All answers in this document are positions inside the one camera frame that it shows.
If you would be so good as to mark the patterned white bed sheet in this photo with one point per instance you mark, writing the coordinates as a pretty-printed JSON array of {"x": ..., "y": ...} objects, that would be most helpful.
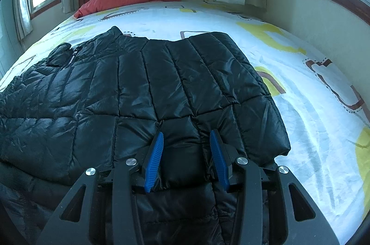
[{"x": 303, "y": 118}]

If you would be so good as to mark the black puffer jacket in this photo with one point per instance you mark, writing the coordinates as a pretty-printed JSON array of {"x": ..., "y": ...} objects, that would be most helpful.
[{"x": 130, "y": 106}]

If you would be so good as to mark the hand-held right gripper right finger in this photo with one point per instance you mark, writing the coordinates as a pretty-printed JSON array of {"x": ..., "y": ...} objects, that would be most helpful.
[{"x": 219, "y": 159}]

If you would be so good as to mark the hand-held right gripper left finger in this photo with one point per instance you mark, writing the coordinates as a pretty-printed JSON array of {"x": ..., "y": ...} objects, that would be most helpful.
[{"x": 153, "y": 159}]

